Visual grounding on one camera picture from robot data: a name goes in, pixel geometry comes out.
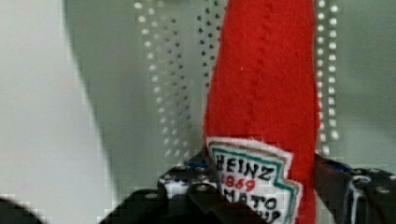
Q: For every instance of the green oval strainer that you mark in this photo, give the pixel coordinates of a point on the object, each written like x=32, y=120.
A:
x=146, y=66

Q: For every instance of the red plush ketchup bottle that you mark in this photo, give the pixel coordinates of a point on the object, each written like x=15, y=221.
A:
x=261, y=119

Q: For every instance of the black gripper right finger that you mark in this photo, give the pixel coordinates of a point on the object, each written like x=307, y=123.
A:
x=355, y=195

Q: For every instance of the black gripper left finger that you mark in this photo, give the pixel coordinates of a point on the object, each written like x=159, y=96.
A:
x=194, y=183

